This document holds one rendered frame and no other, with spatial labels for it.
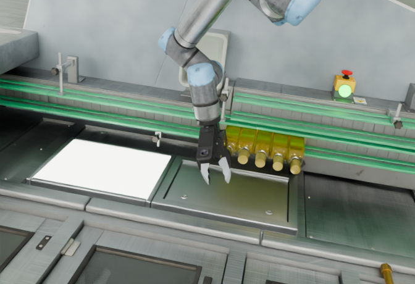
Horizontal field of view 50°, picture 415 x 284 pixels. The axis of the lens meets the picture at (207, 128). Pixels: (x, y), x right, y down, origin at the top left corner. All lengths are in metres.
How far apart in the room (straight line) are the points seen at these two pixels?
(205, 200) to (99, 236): 0.36
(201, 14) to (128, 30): 0.71
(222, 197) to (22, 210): 0.64
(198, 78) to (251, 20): 0.59
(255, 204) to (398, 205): 0.56
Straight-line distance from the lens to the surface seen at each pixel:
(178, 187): 1.54
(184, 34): 1.27
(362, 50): 1.80
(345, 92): 1.72
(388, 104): 1.81
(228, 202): 1.49
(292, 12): 1.08
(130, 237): 1.39
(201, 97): 1.24
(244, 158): 1.49
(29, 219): 1.49
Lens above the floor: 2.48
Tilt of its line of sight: 65 degrees down
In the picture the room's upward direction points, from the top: 156 degrees counter-clockwise
